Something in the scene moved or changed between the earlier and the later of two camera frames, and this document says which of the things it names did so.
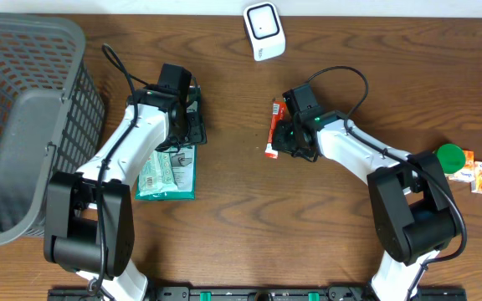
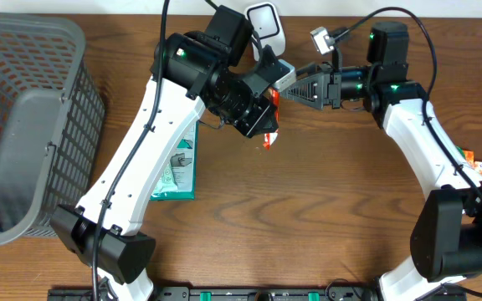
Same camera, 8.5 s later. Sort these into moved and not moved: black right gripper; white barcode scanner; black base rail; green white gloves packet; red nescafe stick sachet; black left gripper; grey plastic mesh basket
Moved: black left gripper; black right gripper; red nescafe stick sachet
Not moved: green white gloves packet; white barcode scanner; grey plastic mesh basket; black base rail
